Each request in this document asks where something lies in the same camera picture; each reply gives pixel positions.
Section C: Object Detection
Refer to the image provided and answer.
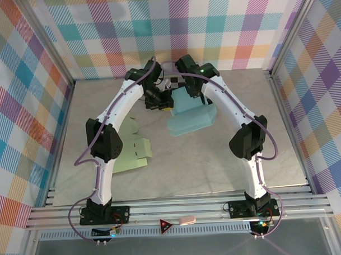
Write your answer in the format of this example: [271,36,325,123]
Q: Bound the light blue paper box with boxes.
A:
[165,86,218,138]

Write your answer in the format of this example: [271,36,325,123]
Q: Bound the light green paper box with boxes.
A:
[110,113,155,175]

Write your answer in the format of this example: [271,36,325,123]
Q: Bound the black and silver chessboard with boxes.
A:
[164,74,188,92]

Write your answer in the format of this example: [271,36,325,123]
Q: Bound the pink oval device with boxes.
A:
[177,215,196,226]

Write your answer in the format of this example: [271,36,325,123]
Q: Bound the red triangle button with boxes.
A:
[158,218,175,235]

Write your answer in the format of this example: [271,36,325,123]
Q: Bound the small circuit board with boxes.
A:
[91,225,122,238]
[250,219,275,232]

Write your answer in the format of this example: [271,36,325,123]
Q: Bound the grey metal panel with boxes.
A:
[31,230,337,255]

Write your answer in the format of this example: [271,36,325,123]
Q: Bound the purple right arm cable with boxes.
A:
[161,56,287,242]

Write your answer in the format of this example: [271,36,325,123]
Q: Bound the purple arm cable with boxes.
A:
[63,55,164,245]
[161,56,287,242]

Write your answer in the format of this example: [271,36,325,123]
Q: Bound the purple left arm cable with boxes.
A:
[63,55,164,245]

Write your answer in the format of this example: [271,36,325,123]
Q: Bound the aluminium front frame rail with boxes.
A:
[24,186,334,231]

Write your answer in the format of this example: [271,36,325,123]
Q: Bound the aluminium frame post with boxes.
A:
[263,0,325,77]
[13,0,76,93]

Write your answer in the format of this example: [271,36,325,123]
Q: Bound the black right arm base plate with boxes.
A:
[228,197,281,219]

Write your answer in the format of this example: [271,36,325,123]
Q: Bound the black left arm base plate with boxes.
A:
[78,206,131,226]

